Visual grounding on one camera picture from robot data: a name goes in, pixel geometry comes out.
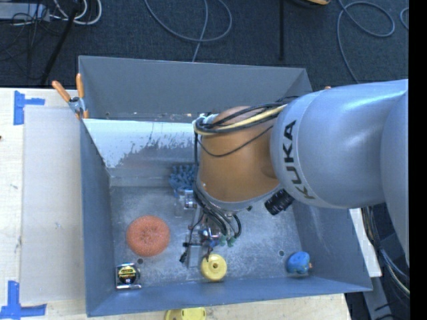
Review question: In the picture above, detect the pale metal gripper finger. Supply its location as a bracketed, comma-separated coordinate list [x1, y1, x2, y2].
[182, 244, 209, 269]
[173, 188, 198, 217]

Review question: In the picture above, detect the yellow toy wheel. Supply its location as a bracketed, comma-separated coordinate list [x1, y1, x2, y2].
[199, 253, 228, 283]

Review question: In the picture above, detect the blue spiky rubber toy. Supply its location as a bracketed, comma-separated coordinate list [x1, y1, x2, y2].
[168, 164, 199, 193]

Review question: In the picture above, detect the round orange scrubber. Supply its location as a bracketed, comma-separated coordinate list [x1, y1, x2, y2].
[125, 215, 171, 258]

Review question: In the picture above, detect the yellow flat disc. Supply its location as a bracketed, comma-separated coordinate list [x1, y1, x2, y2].
[163, 307, 207, 320]

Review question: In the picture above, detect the silver and yellow tape measure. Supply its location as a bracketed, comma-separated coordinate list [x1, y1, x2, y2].
[115, 262, 143, 291]

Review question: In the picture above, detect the blue toy animal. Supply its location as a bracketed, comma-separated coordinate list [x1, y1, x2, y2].
[286, 251, 313, 276]

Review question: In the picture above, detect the grey metal bin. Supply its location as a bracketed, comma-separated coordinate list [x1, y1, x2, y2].
[77, 55, 374, 318]

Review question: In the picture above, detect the pale flat board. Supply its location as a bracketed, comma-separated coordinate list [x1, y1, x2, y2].
[19, 105, 87, 308]

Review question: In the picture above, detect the black cylinder on white bracket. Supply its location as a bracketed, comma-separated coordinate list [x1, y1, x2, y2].
[247, 187, 296, 217]

